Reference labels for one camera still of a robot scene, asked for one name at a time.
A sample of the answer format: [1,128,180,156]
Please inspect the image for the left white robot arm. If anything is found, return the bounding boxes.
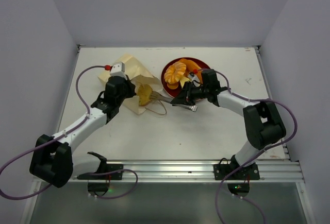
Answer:
[29,75,136,188]

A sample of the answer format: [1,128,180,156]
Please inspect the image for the red round tray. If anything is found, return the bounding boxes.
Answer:
[161,57,210,97]

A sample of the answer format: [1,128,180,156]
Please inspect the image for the aluminium rail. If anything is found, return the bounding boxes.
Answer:
[71,154,304,183]

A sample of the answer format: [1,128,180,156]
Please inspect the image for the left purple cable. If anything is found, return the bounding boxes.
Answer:
[0,64,139,200]

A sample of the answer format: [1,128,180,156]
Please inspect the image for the fake hot dog bun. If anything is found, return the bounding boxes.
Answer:
[179,58,201,73]

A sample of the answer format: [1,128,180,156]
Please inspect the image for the metal tongs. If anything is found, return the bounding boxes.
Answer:
[150,91,198,112]

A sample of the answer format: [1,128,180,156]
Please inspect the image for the round fake bread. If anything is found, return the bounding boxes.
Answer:
[164,61,187,84]

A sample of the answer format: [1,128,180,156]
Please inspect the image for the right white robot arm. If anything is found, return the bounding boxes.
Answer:
[171,69,286,179]

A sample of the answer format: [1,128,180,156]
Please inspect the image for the small round fake bun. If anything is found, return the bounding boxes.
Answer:
[167,82,178,90]

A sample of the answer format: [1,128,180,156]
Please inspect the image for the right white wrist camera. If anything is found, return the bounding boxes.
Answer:
[188,72,200,84]

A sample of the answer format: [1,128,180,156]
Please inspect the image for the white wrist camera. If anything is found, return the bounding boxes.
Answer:
[110,62,126,78]
[188,72,200,84]

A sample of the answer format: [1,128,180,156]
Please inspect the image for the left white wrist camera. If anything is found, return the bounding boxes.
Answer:
[110,62,126,78]

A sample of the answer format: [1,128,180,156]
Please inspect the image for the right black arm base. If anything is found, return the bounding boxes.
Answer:
[213,156,260,197]

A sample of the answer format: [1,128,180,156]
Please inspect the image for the seeded fake bread slice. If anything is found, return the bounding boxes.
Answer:
[137,84,153,106]

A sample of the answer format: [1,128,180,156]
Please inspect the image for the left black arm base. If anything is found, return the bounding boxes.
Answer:
[75,152,124,197]

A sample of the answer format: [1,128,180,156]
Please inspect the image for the fake sandwich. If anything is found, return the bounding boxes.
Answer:
[179,76,191,88]

